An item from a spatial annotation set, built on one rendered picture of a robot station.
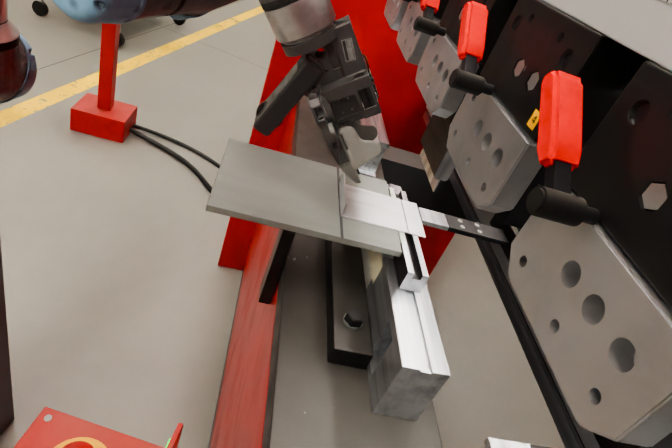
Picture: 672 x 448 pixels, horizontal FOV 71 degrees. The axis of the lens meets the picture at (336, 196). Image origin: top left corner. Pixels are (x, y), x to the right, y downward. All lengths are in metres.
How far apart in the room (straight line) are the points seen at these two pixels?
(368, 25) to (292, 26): 0.93
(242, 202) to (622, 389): 0.47
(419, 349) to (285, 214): 0.24
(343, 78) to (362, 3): 0.88
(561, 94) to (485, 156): 0.14
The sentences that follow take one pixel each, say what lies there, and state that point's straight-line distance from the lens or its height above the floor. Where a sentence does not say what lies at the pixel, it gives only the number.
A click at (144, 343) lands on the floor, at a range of 1.70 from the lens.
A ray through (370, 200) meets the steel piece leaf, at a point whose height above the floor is 1.00.
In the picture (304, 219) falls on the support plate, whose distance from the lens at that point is 0.62.
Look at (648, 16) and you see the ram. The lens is 0.36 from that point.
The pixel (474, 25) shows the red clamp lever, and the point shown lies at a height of 1.30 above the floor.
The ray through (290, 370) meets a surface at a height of 0.87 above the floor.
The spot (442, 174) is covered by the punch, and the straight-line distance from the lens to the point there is 0.63.
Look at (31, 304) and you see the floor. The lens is 1.81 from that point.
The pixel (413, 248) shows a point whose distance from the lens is 0.67.
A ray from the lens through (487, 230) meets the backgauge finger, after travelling 0.79.
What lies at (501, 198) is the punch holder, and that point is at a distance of 0.41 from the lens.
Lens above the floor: 1.36
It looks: 32 degrees down
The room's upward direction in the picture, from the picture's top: 22 degrees clockwise
